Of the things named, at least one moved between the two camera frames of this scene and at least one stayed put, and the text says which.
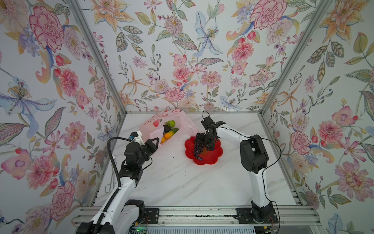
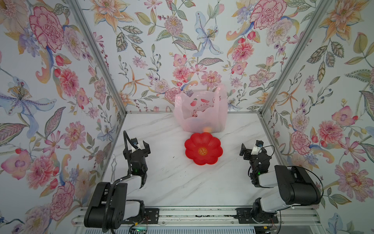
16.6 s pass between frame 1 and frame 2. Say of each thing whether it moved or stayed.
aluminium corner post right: stayed
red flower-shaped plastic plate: stayed
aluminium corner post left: stayed
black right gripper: moved
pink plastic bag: moved
